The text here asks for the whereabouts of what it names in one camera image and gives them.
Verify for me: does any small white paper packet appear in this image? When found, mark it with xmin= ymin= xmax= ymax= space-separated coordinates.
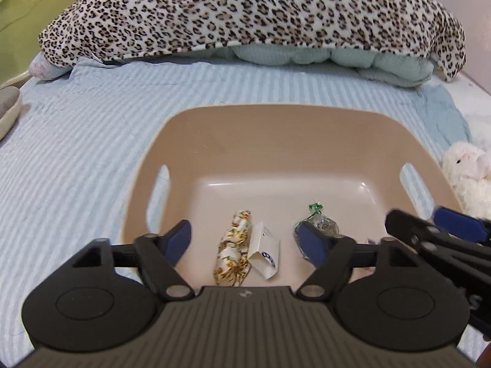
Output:
xmin=247 ymin=221 xmax=281 ymax=280

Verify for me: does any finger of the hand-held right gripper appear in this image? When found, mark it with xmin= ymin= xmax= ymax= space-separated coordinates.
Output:
xmin=385 ymin=209 xmax=455 ymax=254
xmin=433 ymin=206 xmax=491 ymax=247

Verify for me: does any white plush toy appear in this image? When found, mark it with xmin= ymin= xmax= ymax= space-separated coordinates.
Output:
xmin=441 ymin=142 xmax=491 ymax=220

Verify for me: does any dark packet with green tie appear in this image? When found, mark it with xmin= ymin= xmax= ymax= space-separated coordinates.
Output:
xmin=293 ymin=202 xmax=341 ymax=261

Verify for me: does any green headboard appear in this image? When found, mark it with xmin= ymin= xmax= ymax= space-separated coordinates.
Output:
xmin=0 ymin=0 xmax=88 ymax=85

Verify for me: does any floral packet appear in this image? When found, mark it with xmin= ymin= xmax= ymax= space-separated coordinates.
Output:
xmin=213 ymin=209 xmax=253 ymax=287

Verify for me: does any teal cloth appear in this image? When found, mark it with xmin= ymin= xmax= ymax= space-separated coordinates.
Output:
xmin=416 ymin=83 xmax=473 ymax=158

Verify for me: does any person's right forearm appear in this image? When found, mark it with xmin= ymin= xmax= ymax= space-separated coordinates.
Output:
xmin=475 ymin=342 xmax=491 ymax=368

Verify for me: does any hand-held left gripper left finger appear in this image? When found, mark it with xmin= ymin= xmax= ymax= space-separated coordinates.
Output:
xmin=73 ymin=220 xmax=195 ymax=302

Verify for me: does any pale pink pillow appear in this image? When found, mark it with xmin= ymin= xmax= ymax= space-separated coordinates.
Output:
xmin=29 ymin=53 xmax=73 ymax=81

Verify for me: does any beige plastic basket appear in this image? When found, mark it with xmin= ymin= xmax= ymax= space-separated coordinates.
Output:
xmin=122 ymin=103 xmax=464 ymax=288

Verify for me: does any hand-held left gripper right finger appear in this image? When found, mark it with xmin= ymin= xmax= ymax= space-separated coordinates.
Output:
xmin=296 ymin=223 xmax=421 ymax=301

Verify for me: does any leopard print blanket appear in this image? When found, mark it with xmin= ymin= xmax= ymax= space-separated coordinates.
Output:
xmin=38 ymin=0 xmax=467 ymax=82

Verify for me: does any blue striped bed sheet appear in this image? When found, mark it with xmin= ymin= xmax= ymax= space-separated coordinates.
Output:
xmin=0 ymin=58 xmax=491 ymax=361

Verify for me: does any grey pillow edge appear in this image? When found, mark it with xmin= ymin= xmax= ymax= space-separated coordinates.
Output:
xmin=0 ymin=86 xmax=23 ymax=140

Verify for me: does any light green quilt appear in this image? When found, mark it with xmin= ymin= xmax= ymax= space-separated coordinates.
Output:
xmin=192 ymin=44 xmax=436 ymax=89

